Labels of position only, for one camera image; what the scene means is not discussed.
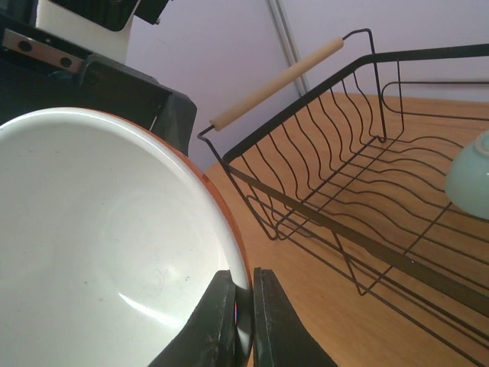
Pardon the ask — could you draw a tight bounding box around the black wire dish rack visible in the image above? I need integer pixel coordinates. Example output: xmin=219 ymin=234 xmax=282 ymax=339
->
xmin=216 ymin=44 xmax=488 ymax=366

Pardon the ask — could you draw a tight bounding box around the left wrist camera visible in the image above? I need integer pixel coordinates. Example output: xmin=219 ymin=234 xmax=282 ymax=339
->
xmin=1 ymin=1 xmax=168 ymax=74

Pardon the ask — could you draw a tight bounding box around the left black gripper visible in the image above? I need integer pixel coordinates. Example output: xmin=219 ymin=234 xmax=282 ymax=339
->
xmin=0 ymin=15 xmax=198 ymax=158

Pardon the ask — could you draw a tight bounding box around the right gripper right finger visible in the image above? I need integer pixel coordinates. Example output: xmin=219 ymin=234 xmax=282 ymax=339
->
xmin=253 ymin=268 xmax=336 ymax=366

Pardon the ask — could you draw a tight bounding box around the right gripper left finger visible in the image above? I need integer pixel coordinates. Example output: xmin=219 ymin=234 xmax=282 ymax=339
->
xmin=149 ymin=271 xmax=236 ymax=367

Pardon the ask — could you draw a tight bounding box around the celadon green bowl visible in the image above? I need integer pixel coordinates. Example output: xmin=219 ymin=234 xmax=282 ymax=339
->
xmin=445 ymin=131 xmax=488 ymax=219

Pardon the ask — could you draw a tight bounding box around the orange bowl white inside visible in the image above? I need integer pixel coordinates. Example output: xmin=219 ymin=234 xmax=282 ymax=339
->
xmin=1 ymin=108 xmax=252 ymax=366

